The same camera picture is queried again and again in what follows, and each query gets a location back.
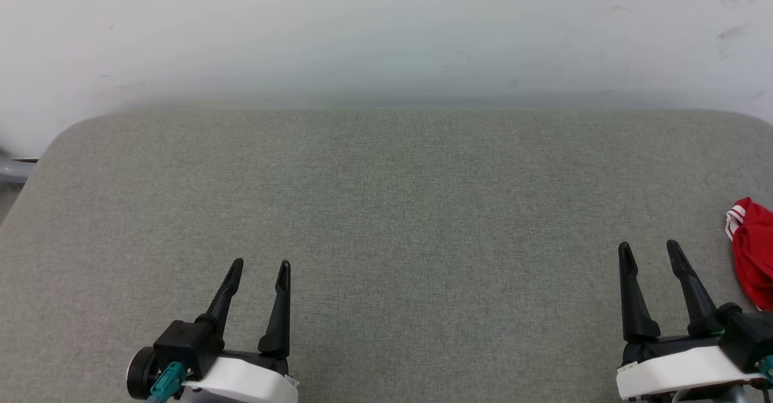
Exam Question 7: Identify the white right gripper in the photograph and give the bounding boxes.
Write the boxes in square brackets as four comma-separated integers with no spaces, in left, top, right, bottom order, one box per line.
[615,239,766,401]

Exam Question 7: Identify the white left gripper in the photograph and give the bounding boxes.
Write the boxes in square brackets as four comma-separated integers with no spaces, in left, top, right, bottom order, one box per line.
[181,257,300,403]

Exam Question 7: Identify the red and white basketball jersey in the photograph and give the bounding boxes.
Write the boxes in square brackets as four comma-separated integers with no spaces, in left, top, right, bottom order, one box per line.
[725,196,773,312]

